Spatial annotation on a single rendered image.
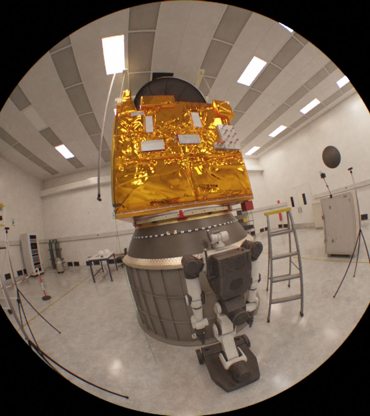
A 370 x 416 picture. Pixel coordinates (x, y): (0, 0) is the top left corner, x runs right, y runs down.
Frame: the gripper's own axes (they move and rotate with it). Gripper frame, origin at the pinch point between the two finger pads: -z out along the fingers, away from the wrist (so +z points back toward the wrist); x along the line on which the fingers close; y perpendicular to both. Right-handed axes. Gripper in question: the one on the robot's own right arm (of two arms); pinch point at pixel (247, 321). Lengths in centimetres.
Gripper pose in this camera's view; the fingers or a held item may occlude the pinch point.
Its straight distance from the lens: 149.1
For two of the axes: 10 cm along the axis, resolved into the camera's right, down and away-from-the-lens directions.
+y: -9.8, 1.5, -1.5
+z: -1.3, -9.9, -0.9
